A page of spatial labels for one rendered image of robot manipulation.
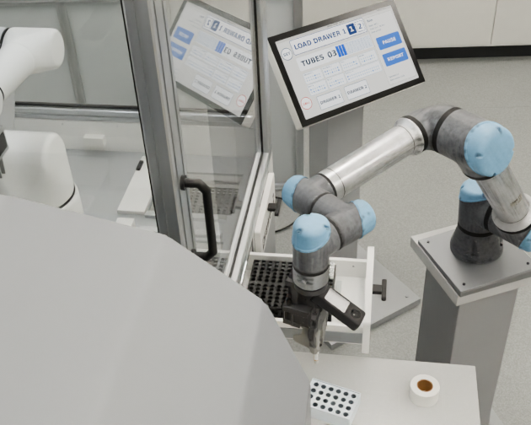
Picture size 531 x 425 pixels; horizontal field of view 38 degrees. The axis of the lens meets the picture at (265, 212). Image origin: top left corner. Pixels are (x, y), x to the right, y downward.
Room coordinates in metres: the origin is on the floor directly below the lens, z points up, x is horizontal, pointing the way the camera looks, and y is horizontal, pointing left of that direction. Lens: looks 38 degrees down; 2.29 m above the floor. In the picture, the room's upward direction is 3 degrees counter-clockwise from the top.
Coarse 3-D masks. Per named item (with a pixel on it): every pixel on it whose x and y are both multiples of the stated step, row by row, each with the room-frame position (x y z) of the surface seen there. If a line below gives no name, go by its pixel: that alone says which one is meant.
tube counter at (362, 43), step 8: (352, 40) 2.39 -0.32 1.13; (360, 40) 2.40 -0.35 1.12; (368, 40) 2.41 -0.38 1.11; (328, 48) 2.34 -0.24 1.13; (336, 48) 2.35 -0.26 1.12; (344, 48) 2.36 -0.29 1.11; (352, 48) 2.37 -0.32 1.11; (360, 48) 2.38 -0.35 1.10; (328, 56) 2.32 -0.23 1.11; (336, 56) 2.33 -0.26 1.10
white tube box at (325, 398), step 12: (312, 384) 1.22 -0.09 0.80; (324, 384) 1.22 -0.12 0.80; (312, 396) 1.19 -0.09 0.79; (324, 396) 1.18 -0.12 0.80; (336, 396) 1.18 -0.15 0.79; (348, 396) 1.18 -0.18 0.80; (360, 396) 1.18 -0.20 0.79; (312, 408) 1.15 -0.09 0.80; (324, 408) 1.14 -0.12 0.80; (336, 408) 1.14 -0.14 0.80; (348, 408) 1.15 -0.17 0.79; (324, 420) 1.13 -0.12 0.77; (336, 420) 1.12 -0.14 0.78; (348, 420) 1.11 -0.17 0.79
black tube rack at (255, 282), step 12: (264, 264) 1.55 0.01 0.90; (288, 264) 1.55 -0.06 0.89; (252, 276) 1.51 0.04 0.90; (264, 276) 1.50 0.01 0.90; (276, 276) 1.50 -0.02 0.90; (252, 288) 1.46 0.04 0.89; (264, 288) 1.45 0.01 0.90; (276, 288) 1.45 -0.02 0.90; (264, 300) 1.41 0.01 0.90; (276, 300) 1.41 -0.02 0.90; (276, 312) 1.39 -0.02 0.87
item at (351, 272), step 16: (256, 256) 1.59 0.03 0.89; (272, 256) 1.58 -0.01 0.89; (288, 256) 1.58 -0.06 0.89; (336, 272) 1.55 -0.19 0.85; (352, 272) 1.55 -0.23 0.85; (352, 288) 1.50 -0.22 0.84; (336, 320) 1.39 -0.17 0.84; (288, 336) 1.33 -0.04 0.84; (336, 336) 1.31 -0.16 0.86; (352, 336) 1.31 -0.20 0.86
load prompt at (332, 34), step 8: (344, 24) 2.42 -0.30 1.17; (352, 24) 2.43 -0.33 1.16; (360, 24) 2.44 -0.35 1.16; (320, 32) 2.37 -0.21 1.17; (328, 32) 2.38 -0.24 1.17; (336, 32) 2.39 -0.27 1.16; (344, 32) 2.40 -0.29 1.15; (352, 32) 2.41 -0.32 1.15; (360, 32) 2.42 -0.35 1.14; (296, 40) 2.32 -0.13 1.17; (304, 40) 2.33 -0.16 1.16; (312, 40) 2.34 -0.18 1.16; (320, 40) 2.35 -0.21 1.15; (328, 40) 2.36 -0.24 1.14; (336, 40) 2.37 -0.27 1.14; (296, 48) 2.30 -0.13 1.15; (304, 48) 2.31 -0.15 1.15; (312, 48) 2.32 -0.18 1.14
